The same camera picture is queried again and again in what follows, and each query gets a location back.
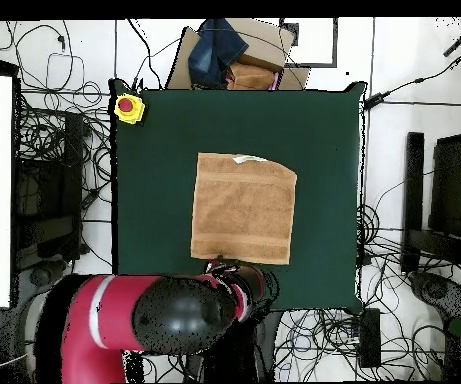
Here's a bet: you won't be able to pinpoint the yellow emergency stop button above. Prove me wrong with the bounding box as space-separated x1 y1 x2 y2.
113 92 146 126

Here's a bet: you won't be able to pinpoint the black rectangular box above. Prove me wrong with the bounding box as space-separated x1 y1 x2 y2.
357 307 382 369

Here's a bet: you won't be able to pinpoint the orange folded towel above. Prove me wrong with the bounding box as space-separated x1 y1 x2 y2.
226 61 280 91

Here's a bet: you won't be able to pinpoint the grey stand base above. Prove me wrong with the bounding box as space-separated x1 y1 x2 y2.
409 270 461 321
17 255 71 317

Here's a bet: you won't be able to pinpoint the brown cardboard box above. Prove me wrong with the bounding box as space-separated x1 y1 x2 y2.
165 17 312 91

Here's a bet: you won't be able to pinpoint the black power adapter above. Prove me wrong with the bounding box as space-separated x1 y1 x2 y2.
362 91 391 111

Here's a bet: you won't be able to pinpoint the tan terry towel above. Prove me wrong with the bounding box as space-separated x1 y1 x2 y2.
189 152 298 266

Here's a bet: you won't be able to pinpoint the dark green table cloth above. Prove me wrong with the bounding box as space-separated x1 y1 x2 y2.
108 78 368 315

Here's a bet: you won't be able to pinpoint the tangle of black cables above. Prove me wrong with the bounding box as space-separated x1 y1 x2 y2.
355 201 415 277
13 89 113 257
273 309 445 381

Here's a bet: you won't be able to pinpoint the blue denim jeans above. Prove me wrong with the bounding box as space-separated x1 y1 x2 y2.
187 17 250 90

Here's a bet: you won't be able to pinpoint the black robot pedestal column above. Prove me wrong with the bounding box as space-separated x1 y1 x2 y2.
185 311 275 383

